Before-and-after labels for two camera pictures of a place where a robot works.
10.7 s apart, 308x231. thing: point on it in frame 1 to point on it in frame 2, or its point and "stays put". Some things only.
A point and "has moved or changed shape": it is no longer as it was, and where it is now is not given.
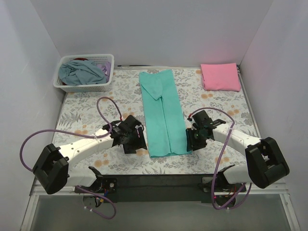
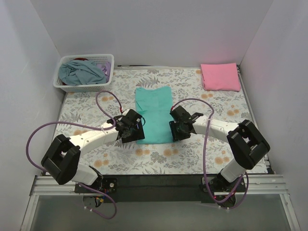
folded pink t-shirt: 221,76 stays put
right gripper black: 196,140 to 175,132
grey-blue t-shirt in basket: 80,72 stays put
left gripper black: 134,143 to 134,135
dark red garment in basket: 81,58 stays put
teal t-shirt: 166,130 has moved or changed shape
